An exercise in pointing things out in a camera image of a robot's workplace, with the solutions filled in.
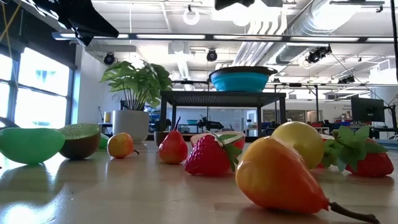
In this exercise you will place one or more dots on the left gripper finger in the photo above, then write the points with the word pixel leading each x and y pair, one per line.
pixel 77 35
pixel 87 18

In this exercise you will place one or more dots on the blue collapsible colander bowl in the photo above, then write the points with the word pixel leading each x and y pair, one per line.
pixel 239 82

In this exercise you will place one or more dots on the red toy apple half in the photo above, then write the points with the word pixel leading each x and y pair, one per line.
pixel 237 143
pixel 326 137

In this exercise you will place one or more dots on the black background robot arm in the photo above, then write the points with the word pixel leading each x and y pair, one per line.
pixel 208 123

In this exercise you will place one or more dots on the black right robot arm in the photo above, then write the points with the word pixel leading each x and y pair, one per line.
pixel 236 3

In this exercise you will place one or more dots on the black ceiling spotlight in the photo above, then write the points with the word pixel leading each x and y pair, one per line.
pixel 211 56
pixel 109 59

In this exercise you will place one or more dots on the large window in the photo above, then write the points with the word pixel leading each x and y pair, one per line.
pixel 40 77

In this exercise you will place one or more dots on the overhead LED light bar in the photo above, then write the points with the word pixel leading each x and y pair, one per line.
pixel 171 36

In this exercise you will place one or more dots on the yellow cylinder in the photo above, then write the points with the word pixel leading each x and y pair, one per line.
pixel 107 117

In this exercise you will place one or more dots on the green plant in white pot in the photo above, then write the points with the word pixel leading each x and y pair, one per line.
pixel 130 124

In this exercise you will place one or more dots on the orange toy pear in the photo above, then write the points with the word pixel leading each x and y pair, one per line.
pixel 276 177
pixel 119 145

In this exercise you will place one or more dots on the teal bin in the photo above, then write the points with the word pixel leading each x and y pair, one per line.
pixel 191 121

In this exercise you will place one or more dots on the red toy pear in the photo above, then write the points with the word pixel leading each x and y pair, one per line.
pixel 172 149

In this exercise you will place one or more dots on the perforated metal shelf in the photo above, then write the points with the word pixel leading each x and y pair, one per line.
pixel 217 99

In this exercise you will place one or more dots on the black ceiling track lights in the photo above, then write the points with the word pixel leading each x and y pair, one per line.
pixel 349 79
pixel 314 56

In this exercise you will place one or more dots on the yellow toy lemon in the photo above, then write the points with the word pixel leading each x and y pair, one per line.
pixel 300 143

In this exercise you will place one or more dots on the black background monitor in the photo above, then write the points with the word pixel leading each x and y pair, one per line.
pixel 367 109

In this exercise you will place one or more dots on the black monitor stand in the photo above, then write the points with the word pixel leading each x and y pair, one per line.
pixel 393 116

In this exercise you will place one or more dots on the black curved bracket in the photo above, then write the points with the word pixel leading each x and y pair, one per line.
pixel 7 122

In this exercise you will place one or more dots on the silver ventilation duct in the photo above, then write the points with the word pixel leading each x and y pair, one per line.
pixel 298 46

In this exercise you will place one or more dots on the black metal gantry frame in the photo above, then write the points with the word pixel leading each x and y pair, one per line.
pixel 295 84

